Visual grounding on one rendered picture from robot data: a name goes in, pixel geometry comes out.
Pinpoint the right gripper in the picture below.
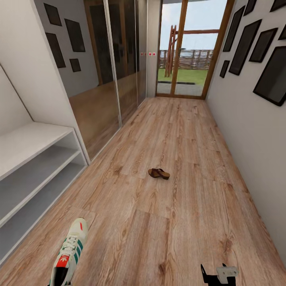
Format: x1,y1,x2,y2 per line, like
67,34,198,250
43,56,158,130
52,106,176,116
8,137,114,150
202,271,236,286

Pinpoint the gym shoe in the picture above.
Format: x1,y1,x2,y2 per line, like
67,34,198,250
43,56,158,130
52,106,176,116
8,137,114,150
49,217,88,286

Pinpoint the sandal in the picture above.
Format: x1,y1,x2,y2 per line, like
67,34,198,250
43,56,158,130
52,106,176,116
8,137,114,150
148,169,170,180

